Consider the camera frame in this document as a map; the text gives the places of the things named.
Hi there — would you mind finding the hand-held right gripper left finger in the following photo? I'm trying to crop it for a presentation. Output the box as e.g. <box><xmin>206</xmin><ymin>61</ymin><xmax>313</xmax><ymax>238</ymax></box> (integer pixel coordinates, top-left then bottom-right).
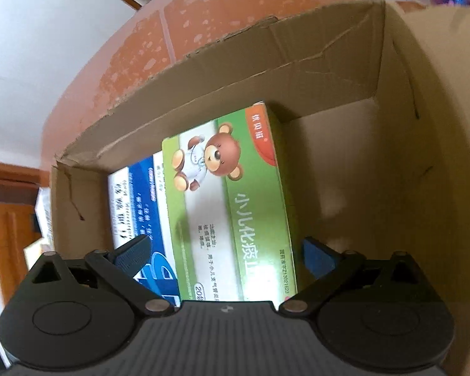
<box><xmin>29</xmin><ymin>235</ymin><xmax>175</xmax><ymax>316</ymax></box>

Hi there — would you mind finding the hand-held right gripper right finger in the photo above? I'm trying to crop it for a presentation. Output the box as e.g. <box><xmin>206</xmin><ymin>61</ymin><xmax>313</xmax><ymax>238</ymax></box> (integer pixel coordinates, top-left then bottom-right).
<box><xmin>278</xmin><ymin>236</ymin><xmax>426</xmax><ymax>316</ymax></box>

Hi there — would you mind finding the large blue white medicine box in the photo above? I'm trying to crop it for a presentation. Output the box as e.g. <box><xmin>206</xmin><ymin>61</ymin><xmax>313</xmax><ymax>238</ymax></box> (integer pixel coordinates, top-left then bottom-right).
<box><xmin>107</xmin><ymin>154</ymin><xmax>181</xmax><ymax>308</ymax></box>

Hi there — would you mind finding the green bear medicine box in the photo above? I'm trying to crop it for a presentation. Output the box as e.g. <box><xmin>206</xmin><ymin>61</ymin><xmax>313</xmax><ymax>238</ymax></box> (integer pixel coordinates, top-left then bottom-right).
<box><xmin>162</xmin><ymin>102</ymin><xmax>298</xmax><ymax>302</ymax></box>

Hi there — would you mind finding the brown cardboard box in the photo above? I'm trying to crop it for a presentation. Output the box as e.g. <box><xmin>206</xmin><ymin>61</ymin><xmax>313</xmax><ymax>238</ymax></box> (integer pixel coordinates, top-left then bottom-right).
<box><xmin>49</xmin><ymin>0</ymin><xmax>470</xmax><ymax>376</ymax></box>

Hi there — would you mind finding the wooden door frame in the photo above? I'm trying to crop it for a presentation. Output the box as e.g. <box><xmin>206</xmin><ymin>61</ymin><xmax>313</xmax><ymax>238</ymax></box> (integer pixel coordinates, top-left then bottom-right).
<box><xmin>0</xmin><ymin>160</ymin><xmax>53</xmax><ymax>269</ymax></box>

